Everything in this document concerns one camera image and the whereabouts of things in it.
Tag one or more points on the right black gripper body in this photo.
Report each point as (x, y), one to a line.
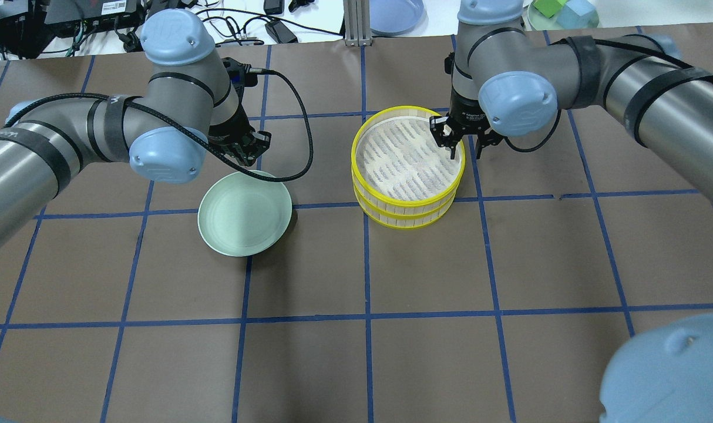
(467, 116)

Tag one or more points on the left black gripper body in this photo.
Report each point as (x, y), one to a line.
(226, 134)

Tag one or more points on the yellow steamer layer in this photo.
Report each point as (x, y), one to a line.
(402, 221)
(374, 196)

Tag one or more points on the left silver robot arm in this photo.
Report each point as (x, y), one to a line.
(192, 107)

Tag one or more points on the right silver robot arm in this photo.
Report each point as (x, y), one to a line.
(503, 87)

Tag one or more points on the white steamer cloth liner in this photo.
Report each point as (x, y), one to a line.
(398, 157)

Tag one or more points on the light green plate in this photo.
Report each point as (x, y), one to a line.
(241, 216)

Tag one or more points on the black power adapter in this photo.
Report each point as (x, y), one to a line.
(280, 33)

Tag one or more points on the green bowl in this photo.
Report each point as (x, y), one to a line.
(539, 22)

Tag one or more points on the blue plate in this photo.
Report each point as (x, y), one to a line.
(392, 18)

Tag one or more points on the green foam block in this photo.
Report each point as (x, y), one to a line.
(549, 8)

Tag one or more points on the blue foam block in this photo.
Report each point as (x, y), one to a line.
(577, 15)

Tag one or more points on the aluminium frame post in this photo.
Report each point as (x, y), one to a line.
(358, 31)

